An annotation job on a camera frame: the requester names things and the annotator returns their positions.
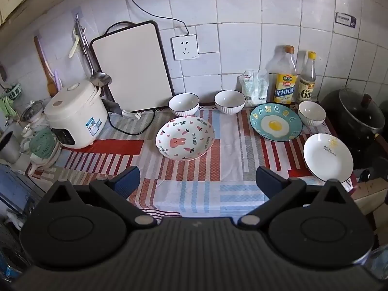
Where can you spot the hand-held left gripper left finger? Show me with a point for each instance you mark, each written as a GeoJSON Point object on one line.
{"type": "Point", "coordinates": [128, 179]}

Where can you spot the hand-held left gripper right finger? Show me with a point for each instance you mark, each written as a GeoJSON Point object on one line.
{"type": "Point", "coordinates": [268, 181]}

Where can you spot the teal fried egg plate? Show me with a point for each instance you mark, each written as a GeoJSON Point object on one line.
{"type": "Point", "coordinates": [274, 124]}

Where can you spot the white sun print plate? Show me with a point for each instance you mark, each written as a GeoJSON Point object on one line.
{"type": "Point", "coordinates": [327, 157]}

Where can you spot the rabbit print plate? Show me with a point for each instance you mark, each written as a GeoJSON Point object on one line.
{"type": "Point", "coordinates": [185, 139]}

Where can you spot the white ribbed bowl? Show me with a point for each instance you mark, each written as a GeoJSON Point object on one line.
{"type": "Point", "coordinates": [183, 109]}
{"type": "Point", "coordinates": [229, 107]}
{"type": "Point", "coordinates": [312, 119]}

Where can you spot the striped tablecloth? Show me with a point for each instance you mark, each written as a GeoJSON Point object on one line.
{"type": "Point", "coordinates": [236, 163]}

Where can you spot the white rice cooker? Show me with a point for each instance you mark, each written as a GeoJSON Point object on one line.
{"type": "Point", "coordinates": [75, 112]}

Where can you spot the white salt bag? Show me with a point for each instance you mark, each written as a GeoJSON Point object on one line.
{"type": "Point", "coordinates": [253, 88]}

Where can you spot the yellow label oil bottle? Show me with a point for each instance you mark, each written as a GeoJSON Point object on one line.
{"type": "Point", "coordinates": [285, 88]}

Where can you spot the white green blender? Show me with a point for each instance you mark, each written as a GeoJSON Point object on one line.
{"type": "Point", "coordinates": [39, 145]}

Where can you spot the clear vinegar bottle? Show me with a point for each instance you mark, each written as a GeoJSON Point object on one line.
{"type": "Point", "coordinates": [306, 91]}

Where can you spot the black cooking pot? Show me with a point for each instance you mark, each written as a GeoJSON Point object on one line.
{"type": "Point", "coordinates": [333, 106]}

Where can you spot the wooden block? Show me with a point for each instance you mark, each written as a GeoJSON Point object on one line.
{"type": "Point", "coordinates": [369, 189]}

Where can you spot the steel ladle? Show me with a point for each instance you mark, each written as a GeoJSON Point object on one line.
{"type": "Point", "coordinates": [100, 79]}

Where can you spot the white cutting board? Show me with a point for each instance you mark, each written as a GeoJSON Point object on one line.
{"type": "Point", "coordinates": [130, 66]}

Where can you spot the blue plastic box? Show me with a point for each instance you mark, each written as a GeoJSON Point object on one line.
{"type": "Point", "coordinates": [15, 188]}

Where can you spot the glass pot lid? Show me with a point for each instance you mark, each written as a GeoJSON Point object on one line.
{"type": "Point", "coordinates": [360, 112]}

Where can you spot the steel cup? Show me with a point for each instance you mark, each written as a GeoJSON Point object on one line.
{"type": "Point", "coordinates": [9, 148]}

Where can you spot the wooden spatula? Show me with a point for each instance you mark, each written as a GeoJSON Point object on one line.
{"type": "Point", "coordinates": [50, 81]}

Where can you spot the white rice paddle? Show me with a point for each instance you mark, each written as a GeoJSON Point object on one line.
{"type": "Point", "coordinates": [72, 50]}

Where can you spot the green plastic rack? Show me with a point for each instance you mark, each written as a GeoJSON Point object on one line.
{"type": "Point", "coordinates": [13, 92]}

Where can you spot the white wall socket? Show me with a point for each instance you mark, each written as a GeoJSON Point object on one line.
{"type": "Point", "coordinates": [185, 47]}

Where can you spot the wall sticker label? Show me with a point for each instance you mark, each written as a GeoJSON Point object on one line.
{"type": "Point", "coordinates": [345, 20]}

